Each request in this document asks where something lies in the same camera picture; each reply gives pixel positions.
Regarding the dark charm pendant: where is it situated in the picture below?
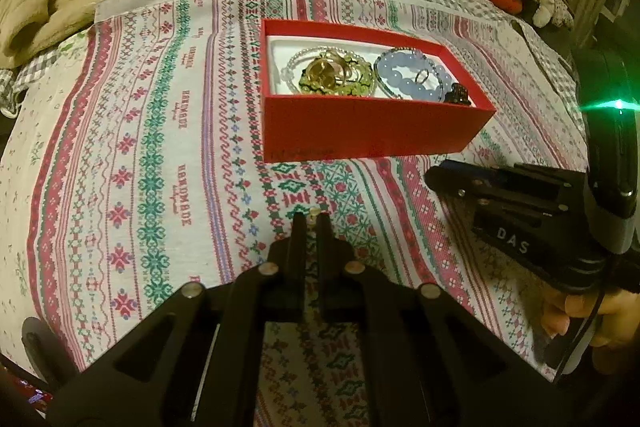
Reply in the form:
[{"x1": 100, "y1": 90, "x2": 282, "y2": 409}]
[{"x1": 444, "y1": 82, "x2": 472, "y2": 106}]

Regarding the blue beaded bracelet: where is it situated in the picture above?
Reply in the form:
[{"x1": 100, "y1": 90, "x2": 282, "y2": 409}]
[{"x1": 373, "y1": 48, "x2": 455, "y2": 102}]

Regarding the red jewelry box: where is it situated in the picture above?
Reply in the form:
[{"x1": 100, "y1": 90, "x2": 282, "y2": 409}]
[{"x1": 260, "y1": 20, "x2": 496, "y2": 162}]

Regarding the yellow-green beaded bracelet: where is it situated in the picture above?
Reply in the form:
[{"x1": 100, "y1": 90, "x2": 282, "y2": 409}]
[{"x1": 297, "y1": 56, "x2": 377, "y2": 98}]

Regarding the gold ring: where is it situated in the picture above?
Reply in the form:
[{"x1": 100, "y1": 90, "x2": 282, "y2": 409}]
[{"x1": 304, "y1": 54, "x2": 352, "y2": 91}]

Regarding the person's right hand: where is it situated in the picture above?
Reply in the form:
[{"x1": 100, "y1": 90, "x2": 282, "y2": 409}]
[{"x1": 540, "y1": 286, "x2": 640, "y2": 376}]

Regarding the patterned striped cloth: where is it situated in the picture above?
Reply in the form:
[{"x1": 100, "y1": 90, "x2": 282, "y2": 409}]
[{"x1": 1, "y1": 0, "x2": 587, "y2": 426}]

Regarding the black camera with green light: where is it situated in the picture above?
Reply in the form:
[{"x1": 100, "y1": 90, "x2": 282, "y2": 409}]
[{"x1": 574, "y1": 49, "x2": 639, "y2": 255}]

